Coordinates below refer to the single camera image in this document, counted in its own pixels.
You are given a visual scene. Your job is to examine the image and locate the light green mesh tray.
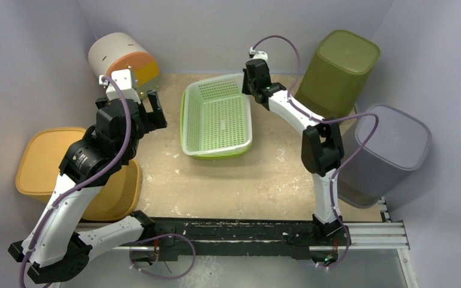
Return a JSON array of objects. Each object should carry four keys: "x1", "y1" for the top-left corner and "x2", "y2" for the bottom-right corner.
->
[{"x1": 181, "y1": 73, "x2": 253, "y2": 156}]

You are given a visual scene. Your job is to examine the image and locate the green solid tray underneath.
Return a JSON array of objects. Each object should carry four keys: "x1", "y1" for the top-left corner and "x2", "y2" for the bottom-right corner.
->
[{"x1": 179, "y1": 91, "x2": 253, "y2": 160}]

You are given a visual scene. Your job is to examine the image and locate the yellow slatted waste basket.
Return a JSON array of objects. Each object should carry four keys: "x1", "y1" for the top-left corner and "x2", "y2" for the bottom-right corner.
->
[{"x1": 15, "y1": 127, "x2": 142, "y2": 222}]

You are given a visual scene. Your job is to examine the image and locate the olive green waste basket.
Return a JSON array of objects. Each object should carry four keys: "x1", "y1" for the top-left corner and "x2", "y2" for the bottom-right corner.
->
[{"x1": 294, "y1": 29, "x2": 381, "y2": 118}]

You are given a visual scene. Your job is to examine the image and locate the grey slatted waste basket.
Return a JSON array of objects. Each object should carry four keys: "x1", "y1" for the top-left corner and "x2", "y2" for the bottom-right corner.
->
[{"x1": 337, "y1": 104, "x2": 431, "y2": 209}]

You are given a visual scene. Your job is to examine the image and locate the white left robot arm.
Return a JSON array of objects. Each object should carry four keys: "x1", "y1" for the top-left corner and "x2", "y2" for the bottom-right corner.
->
[{"x1": 8, "y1": 90, "x2": 167, "y2": 287}]

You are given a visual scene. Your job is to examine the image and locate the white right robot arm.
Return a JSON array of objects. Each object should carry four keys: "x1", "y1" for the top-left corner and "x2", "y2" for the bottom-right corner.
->
[{"x1": 242, "y1": 59, "x2": 344, "y2": 244}]

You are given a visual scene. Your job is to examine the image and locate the white drawer cabinet coloured fronts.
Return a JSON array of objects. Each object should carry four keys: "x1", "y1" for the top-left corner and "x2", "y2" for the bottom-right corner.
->
[{"x1": 88, "y1": 32, "x2": 160, "y2": 92}]

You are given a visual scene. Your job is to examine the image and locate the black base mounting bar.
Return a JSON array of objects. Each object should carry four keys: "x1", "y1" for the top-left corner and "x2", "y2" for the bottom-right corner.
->
[{"x1": 129, "y1": 217, "x2": 349, "y2": 262}]

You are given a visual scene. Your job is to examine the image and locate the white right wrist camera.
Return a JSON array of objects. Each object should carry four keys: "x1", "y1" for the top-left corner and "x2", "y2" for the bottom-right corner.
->
[{"x1": 249, "y1": 47, "x2": 268, "y2": 62}]

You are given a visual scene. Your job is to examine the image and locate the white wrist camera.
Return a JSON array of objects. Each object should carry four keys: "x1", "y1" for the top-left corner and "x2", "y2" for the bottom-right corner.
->
[
  {"x1": 98, "y1": 68, "x2": 141, "y2": 103},
  {"x1": 249, "y1": 47, "x2": 268, "y2": 62}
]

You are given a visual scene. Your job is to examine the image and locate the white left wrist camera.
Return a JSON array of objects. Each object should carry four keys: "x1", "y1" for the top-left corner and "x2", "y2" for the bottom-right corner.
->
[{"x1": 98, "y1": 68, "x2": 141, "y2": 103}]

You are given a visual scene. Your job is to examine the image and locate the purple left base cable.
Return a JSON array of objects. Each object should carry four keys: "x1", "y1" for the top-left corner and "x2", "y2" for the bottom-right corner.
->
[{"x1": 128, "y1": 232, "x2": 197, "y2": 281}]

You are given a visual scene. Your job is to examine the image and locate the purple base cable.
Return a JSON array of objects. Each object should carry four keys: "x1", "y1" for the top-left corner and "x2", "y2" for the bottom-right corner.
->
[
  {"x1": 314, "y1": 224, "x2": 352, "y2": 271},
  {"x1": 128, "y1": 232, "x2": 197, "y2": 281}
]

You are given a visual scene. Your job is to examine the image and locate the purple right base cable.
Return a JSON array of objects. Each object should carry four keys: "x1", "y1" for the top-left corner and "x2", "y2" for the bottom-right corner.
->
[{"x1": 314, "y1": 224, "x2": 352, "y2": 271}]

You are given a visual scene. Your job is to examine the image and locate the aluminium frame rail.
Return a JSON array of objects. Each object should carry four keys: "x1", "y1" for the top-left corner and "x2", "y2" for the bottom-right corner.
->
[{"x1": 57, "y1": 221, "x2": 410, "y2": 251}]

